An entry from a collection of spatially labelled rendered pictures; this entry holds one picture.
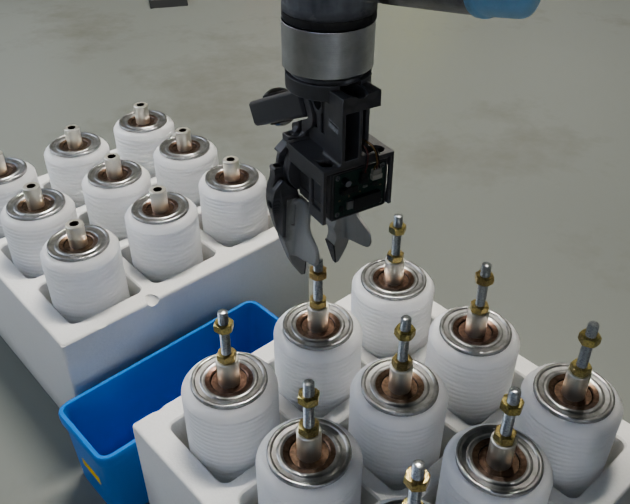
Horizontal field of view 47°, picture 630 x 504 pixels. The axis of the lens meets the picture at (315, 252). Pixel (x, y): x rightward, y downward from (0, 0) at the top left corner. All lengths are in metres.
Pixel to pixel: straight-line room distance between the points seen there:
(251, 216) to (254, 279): 0.09
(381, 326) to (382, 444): 0.17
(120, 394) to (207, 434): 0.26
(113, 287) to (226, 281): 0.16
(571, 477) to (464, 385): 0.13
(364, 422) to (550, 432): 0.17
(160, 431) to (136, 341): 0.21
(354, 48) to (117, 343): 0.53
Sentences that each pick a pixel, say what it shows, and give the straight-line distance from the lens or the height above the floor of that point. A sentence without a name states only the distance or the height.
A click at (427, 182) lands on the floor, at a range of 1.53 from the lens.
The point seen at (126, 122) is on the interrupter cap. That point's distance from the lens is 1.22.
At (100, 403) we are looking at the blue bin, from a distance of 0.96.
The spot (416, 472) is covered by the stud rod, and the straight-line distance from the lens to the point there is 0.55.
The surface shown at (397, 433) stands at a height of 0.24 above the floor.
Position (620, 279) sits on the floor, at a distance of 1.35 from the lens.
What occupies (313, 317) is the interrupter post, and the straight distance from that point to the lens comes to 0.77.
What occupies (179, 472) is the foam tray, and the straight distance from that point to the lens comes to 0.76.
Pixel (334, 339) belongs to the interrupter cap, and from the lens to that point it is 0.77.
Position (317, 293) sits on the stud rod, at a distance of 0.75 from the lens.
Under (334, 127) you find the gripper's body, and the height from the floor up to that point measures 0.51.
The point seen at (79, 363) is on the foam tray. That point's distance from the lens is 0.94.
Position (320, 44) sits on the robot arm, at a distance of 0.57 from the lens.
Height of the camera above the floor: 0.78
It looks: 36 degrees down
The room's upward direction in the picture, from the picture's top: straight up
